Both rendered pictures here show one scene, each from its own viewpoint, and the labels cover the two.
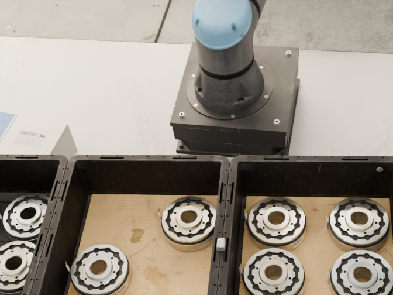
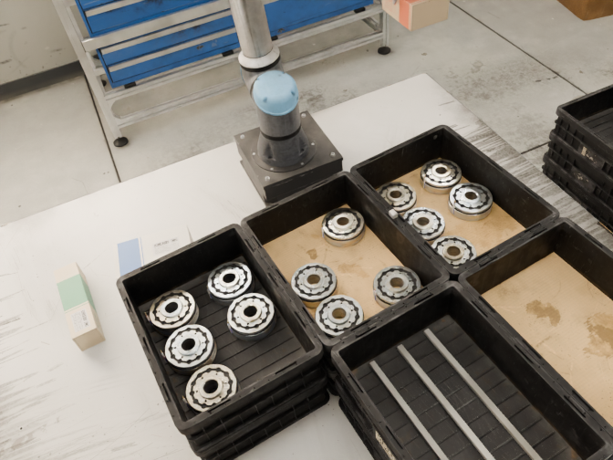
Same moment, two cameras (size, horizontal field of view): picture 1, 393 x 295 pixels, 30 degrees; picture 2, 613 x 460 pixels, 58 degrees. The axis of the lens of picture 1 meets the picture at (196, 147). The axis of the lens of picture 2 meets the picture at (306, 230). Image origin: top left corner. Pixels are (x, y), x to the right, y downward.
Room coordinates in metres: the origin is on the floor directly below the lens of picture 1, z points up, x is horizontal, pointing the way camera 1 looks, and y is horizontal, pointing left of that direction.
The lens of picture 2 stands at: (0.12, 0.65, 1.85)
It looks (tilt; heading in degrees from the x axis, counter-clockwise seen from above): 48 degrees down; 323
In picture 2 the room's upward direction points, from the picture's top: 9 degrees counter-clockwise
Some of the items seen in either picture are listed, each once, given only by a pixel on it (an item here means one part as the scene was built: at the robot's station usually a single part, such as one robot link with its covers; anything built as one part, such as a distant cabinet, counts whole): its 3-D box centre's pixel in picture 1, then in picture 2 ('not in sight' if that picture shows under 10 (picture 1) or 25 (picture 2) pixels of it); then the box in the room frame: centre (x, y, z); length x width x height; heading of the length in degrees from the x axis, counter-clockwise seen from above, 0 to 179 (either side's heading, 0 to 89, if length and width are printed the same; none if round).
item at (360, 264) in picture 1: (362, 274); (471, 196); (0.60, -0.23, 0.86); 0.05 x 0.05 x 0.01
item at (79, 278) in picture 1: (99, 269); (313, 281); (0.71, 0.20, 0.86); 0.10 x 0.10 x 0.01
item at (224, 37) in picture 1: (224, 28); (276, 101); (1.15, -0.10, 0.97); 0.13 x 0.12 x 0.14; 154
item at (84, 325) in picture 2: not in sight; (78, 304); (1.18, 0.60, 0.73); 0.24 x 0.06 x 0.06; 164
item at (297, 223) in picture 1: (276, 220); (395, 196); (0.74, -0.12, 0.86); 0.10 x 0.10 x 0.01
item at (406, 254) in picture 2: (137, 267); (339, 265); (0.69, 0.14, 0.87); 0.40 x 0.30 x 0.11; 166
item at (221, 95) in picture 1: (227, 71); (281, 137); (1.15, -0.09, 0.85); 0.15 x 0.15 x 0.10
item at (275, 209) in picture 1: (276, 218); (395, 194); (0.74, -0.12, 0.86); 0.05 x 0.05 x 0.01
